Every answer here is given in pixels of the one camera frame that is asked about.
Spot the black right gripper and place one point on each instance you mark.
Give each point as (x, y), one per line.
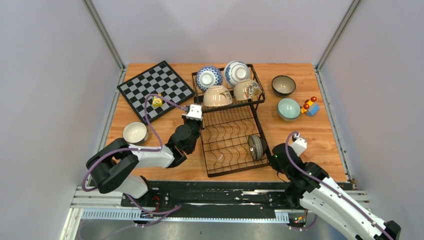
(274, 162)

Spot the yellow toy block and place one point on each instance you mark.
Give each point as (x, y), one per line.
(157, 101)

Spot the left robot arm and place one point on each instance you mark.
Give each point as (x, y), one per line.
(111, 167)

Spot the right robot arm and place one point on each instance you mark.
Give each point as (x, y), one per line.
(310, 187)

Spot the blue white patterned bowl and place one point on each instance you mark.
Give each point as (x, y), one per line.
(257, 146)

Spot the cream leaf bowl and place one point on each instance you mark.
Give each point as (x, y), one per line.
(217, 96)

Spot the cream painted bowl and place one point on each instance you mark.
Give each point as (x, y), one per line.
(247, 89)

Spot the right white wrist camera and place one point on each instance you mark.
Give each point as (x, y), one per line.
(299, 144)

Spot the green floral bowl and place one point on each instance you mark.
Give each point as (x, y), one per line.
(288, 109)

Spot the blue diamond pattern bowl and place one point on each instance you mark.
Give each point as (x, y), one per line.
(207, 77)

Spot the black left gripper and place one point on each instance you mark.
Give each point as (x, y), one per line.
(185, 119)

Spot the teal white striped bowl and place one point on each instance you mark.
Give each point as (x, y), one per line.
(135, 133)

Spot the black white chessboard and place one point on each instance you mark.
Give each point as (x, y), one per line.
(161, 79)

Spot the black wire dish rack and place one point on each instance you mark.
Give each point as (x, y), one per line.
(224, 137)

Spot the dark blue glazed bowl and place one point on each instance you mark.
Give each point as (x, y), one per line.
(283, 85)

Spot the blue white porcelain bowl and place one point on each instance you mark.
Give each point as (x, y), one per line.
(235, 72)

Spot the orange blue toy blocks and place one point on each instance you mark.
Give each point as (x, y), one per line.
(310, 107)

